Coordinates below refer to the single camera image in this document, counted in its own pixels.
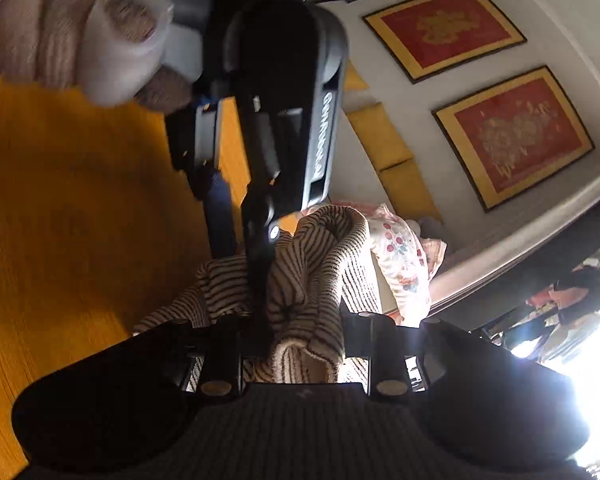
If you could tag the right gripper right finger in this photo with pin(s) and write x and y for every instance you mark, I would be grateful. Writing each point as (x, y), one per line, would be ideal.
(385, 346)

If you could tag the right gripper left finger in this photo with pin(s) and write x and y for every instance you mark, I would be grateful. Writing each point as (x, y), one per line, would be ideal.
(213, 371)

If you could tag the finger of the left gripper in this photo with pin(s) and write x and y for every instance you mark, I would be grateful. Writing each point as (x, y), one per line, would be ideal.
(219, 215)
(257, 294)

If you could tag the striped brown knit sweater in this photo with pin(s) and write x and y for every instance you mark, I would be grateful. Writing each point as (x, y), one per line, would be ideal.
(324, 265)

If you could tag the gloved left hand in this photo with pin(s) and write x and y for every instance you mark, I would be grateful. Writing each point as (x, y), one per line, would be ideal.
(80, 30)

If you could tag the floral pink blanket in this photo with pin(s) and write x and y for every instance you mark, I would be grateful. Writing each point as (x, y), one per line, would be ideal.
(407, 262)

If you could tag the yellow sofa cushion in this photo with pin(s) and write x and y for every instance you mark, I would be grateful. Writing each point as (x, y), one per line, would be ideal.
(352, 80)
(408, 192)
(383, 144)

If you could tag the red gold framed picture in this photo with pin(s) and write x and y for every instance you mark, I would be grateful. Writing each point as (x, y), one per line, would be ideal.
(429, 37)
(513, 135)

